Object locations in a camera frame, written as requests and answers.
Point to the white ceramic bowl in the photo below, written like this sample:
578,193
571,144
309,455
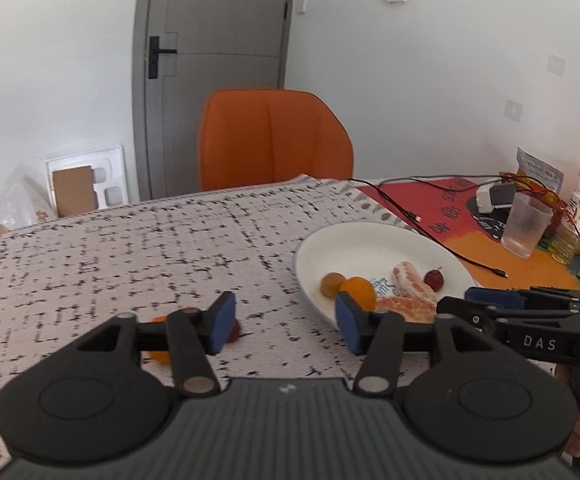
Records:
360,250

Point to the large orange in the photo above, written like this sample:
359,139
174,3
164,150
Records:
158,356

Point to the red orange printed mat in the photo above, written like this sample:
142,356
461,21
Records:
470,240

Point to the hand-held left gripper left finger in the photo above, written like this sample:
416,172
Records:
222,322

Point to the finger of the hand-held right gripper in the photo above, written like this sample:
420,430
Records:
470,312
495,298

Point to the orange chair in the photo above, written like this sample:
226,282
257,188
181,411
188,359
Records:
275,140

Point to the grey door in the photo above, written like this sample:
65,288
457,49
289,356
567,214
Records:
219,10

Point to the clear plastic cup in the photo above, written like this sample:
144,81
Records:
525,225

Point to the round brown fruit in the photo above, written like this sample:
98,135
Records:
332,285

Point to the dark red plum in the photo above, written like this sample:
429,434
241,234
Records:
235,331
434,279

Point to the white black patterned tablecloth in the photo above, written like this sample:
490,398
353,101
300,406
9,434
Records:
119,260

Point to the small tangerine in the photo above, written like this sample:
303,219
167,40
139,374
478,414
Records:
360,290

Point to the grey snack bag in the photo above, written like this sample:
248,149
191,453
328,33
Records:
540,170

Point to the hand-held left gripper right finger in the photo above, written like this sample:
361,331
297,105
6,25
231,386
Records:
347,322

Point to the brown cardboard sheet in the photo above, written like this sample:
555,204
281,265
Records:
74,190

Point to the white foam packaging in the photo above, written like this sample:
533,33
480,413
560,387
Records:
112,160

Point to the white charger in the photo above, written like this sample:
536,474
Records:
495,197

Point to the clear plastic bag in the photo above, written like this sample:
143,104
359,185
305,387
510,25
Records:
19,205

